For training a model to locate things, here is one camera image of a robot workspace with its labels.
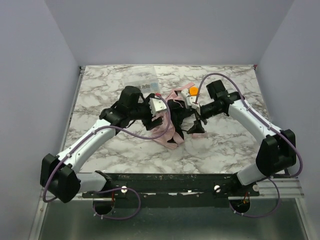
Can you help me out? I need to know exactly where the white orange small device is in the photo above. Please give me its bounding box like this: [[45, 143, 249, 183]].
[[180, 86, 199, 100]]

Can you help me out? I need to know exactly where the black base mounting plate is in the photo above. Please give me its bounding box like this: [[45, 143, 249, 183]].
[[82, 173, 260, 208]]

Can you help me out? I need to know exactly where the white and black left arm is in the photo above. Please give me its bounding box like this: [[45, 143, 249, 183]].
[[40, 86, 170, 203]]

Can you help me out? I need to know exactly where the clear plastic organizer box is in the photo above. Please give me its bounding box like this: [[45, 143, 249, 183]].
[[124, 80, 160, 94]]

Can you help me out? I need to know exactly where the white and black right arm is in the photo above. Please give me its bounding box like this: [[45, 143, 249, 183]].
[[181, 80, 297, 190]]

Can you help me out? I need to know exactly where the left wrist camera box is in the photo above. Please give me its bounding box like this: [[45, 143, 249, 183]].
[[148, 94, 168, 117]]

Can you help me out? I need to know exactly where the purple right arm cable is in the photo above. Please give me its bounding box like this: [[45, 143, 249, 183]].
[[194, 72, 304, 218]]

